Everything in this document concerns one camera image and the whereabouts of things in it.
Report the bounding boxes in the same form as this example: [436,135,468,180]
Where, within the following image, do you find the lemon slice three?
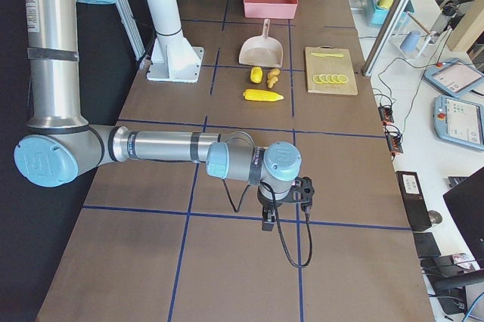
[325,74,334,84]

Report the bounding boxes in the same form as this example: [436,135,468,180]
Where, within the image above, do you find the white central pedestal column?
[147,0,204,83]

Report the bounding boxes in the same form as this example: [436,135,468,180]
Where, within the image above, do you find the tan toy ginger root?
[267,68,281,89]

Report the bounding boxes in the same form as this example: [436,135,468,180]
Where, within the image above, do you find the wooden cutting board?
[305,47,358,96]

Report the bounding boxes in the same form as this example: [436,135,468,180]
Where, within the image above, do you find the yellow toy potato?
[250,67,263,84]

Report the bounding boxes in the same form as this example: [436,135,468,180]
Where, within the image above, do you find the pink plastic bin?
[243,0,299,20]

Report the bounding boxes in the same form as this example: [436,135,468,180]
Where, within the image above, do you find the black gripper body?
[257,181,284,210]

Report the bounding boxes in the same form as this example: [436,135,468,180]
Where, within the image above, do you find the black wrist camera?
[287,176,315,213]

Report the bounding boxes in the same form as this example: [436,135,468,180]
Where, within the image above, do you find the lemon slice four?
[331,74,340,84]

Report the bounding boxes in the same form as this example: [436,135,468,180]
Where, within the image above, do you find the lemon slice one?
[312,75,323,84]

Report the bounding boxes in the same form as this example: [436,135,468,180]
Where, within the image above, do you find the beige plastic dustpan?
[238,19,284,68]

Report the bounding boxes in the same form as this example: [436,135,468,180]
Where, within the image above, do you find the yellow toy corn cob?
[243,88,284,102]

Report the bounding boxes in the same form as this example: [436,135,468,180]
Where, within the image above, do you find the upper teach pendant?
[423,57,483,98]

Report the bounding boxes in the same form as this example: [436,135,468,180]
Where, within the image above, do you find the lower teach pendant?
[433,95,483,151]

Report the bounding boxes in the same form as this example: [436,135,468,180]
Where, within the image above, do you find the lemon slice two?
[319,74,328,83]

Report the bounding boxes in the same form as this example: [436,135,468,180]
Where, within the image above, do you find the lemon slice five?
[337,74,349,84]

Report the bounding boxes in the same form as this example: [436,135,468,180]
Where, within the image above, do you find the teach pendant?
[423,57,483,98]
[433,95,483,151]

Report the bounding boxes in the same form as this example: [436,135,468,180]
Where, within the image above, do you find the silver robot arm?
[14,0,314,231]

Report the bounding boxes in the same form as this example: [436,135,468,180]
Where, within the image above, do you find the aluminium frame post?
[361,0,409,76]

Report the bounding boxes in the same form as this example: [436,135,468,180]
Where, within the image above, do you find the black box with label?
[396,171,432,232]

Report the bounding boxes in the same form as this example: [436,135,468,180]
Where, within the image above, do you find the light blue storage box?
[364,0,391,26]

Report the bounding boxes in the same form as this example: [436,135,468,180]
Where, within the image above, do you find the yellow-green plastic knife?
[310,52,344,58]

